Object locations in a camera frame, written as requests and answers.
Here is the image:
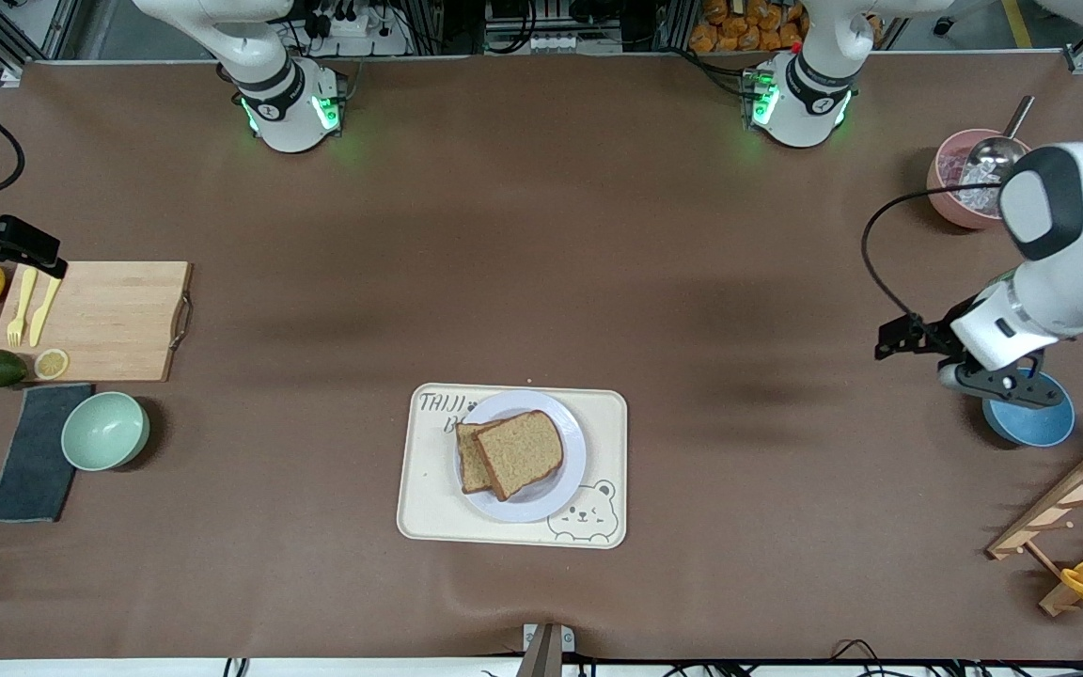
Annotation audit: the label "yellow plastic fork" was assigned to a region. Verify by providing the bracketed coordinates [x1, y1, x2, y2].
[6, 268, 38, 348]

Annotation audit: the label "clear ice cubes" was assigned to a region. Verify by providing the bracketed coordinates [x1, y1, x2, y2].
[960, 169, 1008, 213]

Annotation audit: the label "white round plate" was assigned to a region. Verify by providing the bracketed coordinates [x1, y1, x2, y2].
[454, 389, 589, 525]

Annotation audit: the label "white power strip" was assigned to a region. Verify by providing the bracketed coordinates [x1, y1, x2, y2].
[302, 8, 411, 57]

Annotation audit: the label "pink bowl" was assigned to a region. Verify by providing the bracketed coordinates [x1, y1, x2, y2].
[927, 129, 1022, 230]

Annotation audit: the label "wooden rack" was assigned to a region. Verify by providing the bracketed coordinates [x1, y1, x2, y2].
[986, 433, 1083, 619]

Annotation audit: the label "white socket strip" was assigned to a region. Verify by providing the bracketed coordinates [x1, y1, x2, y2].
[525, 33, 624, 54]

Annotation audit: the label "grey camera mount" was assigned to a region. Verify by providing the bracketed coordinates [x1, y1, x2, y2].
[515, 622, 576, 677]

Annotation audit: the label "yellow plastic knife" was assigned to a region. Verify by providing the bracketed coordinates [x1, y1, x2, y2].
[29, 273, 65, 347]

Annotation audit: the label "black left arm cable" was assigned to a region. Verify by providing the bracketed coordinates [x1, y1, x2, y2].
[861, 183, 1008, 330]

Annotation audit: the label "orange snack bag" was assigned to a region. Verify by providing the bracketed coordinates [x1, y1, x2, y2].
[689, 0, 806, 55]

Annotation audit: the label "blue bowl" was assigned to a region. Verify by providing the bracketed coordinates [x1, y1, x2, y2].
[981, 371, 1076, 449]

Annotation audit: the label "cream bear print tray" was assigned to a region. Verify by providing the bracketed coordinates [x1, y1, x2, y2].
[397, 383, 629, 550]

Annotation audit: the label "mint green bowl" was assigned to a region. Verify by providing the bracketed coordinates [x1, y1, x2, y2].
[60, 391, 151, 472]

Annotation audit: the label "brown bread slice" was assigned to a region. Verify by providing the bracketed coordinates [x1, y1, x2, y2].
[474, 410, 565, 501]
[456, 422, 495, 496]

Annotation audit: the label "dark grey cloth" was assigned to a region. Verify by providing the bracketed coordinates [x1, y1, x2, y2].
[0, 383, 96, 524]

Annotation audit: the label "wooden cutting board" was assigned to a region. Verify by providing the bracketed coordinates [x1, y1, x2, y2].
[0, 260, 195, 384]

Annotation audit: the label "metal scoop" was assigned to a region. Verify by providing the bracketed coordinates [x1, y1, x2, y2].
[960, 94, 1037, 189]

